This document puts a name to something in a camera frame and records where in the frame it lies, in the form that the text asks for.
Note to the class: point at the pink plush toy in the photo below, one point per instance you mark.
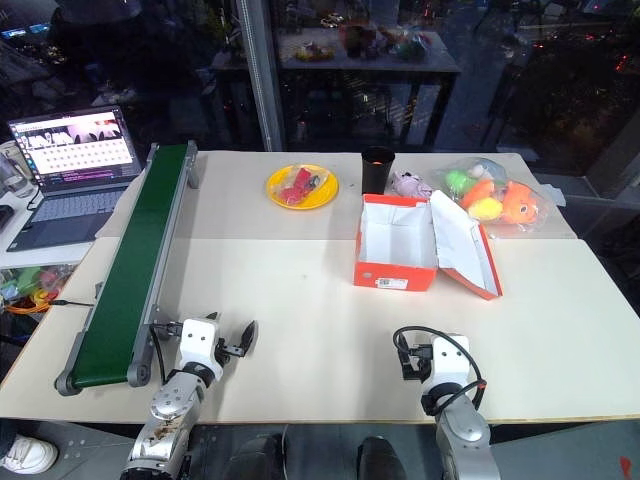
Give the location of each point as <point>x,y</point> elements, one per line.
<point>410,186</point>

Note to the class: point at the yellow round plate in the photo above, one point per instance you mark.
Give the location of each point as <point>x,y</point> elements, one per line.
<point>320,197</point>

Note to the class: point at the open grey laptop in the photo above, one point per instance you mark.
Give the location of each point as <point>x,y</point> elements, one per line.
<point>75,190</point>

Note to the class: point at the dark rounded shape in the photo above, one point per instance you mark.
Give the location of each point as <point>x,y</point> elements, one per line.
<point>260,457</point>
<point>380,460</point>

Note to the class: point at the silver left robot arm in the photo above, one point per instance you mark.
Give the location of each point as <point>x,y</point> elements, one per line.
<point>172,400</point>

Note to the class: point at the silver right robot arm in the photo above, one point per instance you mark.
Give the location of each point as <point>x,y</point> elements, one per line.
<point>462,430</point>

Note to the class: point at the black cup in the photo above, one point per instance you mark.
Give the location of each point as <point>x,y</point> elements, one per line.
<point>376,172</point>

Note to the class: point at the yellow plush toy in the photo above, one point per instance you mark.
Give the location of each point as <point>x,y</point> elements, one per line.
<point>485,209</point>

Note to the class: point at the orange shoe box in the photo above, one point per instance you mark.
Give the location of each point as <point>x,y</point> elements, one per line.
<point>395,275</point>

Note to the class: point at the red items in clear bag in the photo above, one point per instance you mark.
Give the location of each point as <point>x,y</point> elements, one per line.
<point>299,184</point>

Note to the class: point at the clear plastic container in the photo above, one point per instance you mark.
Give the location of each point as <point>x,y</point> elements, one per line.
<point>15,172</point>

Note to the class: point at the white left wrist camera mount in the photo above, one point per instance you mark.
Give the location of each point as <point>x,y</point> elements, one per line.
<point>197,345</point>

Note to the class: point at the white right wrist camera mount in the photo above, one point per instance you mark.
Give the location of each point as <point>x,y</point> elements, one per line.
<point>450,360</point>

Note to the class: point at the colourful toys pile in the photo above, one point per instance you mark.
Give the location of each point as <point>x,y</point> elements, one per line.
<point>30,282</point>

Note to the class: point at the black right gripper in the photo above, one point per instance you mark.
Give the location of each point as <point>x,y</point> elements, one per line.
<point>415,362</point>

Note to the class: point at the green plush toy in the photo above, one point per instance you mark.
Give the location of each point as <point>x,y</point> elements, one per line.
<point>457,181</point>

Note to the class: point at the grey window frame post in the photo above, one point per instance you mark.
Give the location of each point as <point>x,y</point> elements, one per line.
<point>260,75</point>

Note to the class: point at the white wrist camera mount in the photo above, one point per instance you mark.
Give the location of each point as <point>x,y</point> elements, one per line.
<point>450,360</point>
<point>197,345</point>

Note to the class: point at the orange fish plush toy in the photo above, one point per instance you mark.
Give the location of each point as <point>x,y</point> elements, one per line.
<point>522,202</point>

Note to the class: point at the green conveyor belt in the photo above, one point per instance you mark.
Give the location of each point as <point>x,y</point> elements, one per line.
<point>132,270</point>

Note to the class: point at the clear bag of plush toys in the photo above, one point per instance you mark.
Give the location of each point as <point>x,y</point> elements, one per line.
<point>500,200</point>

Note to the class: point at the white sneaker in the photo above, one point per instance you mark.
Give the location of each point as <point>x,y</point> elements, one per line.
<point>27,454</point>

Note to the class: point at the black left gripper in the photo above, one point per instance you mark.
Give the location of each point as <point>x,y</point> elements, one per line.
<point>229,347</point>

